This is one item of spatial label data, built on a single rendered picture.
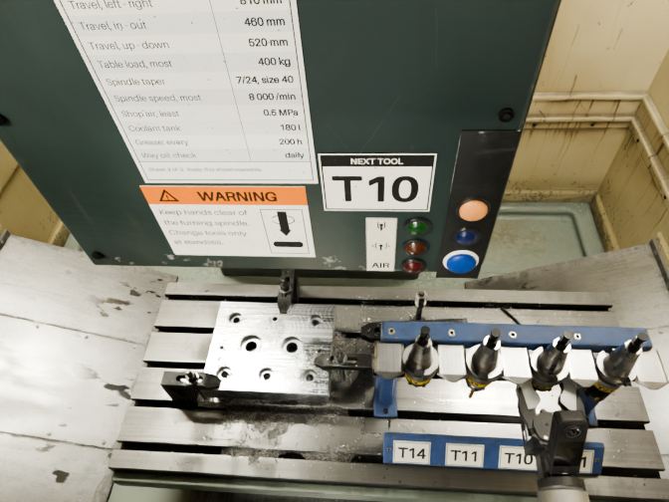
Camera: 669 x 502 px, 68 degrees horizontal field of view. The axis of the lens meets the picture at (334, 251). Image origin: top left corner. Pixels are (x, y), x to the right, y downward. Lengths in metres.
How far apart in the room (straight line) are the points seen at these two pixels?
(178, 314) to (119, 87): 1.04
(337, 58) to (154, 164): 0.19
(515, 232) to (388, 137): 1.58
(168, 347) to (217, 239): 0.86
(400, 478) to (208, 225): 0.80
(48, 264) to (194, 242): 1.35
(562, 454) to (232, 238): 0.62
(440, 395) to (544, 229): 0.97
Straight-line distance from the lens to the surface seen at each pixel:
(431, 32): 0.36
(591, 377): 0.97
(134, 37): 0.40
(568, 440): 0.88
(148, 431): 1.30
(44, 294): 1.81
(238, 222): 0.50
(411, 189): 0.45
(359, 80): 0.38
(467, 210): 0.46
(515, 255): 1.90
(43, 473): 1.62
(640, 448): 1.32
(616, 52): 1.70
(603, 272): 1.67
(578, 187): 2.04
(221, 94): 0.40
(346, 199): 0.46
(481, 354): 0.88
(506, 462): 1.18
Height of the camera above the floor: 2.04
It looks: 52 degrees down
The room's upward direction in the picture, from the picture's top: 6 degrees counter-clockwise
